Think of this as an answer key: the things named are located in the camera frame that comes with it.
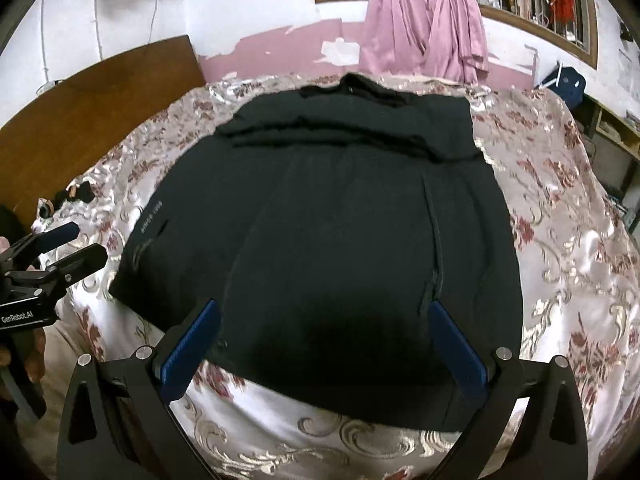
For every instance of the floral satin bedspread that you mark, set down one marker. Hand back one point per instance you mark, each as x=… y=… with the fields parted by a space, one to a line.
x=579 y=273

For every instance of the black jacket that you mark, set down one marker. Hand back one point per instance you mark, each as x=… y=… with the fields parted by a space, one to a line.
x=324 y=222

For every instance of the pink left curtain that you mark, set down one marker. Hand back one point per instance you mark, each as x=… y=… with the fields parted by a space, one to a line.
x=395 y=36

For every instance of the small dark items on bed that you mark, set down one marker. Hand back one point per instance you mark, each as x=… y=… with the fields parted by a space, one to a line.
x=74 y=193

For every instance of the pink right curtain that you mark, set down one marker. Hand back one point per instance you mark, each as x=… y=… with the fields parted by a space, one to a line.
x=456 y=48

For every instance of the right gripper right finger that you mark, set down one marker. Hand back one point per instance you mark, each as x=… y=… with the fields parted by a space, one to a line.
x=551 y=440

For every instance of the wooden desk shelf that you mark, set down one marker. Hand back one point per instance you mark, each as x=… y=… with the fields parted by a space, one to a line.
x=616 y=162

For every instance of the navy blue backpack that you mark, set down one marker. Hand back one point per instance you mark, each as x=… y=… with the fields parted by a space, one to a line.
x=566 y=83

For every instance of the wooden headboard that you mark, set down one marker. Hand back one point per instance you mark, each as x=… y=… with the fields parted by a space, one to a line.
x=70 y=127

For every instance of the pink curtain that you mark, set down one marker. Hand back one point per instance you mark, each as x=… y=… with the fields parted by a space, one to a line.
x=395 y=36
x=456 y=48

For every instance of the person left hand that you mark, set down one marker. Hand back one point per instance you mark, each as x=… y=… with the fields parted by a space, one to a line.
x=15 y=374

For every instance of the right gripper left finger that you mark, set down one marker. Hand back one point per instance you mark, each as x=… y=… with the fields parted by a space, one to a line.
x=117 y=422

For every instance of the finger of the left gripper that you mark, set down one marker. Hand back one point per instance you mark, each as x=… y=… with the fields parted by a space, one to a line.
x=27 y=250
x=75 y=267

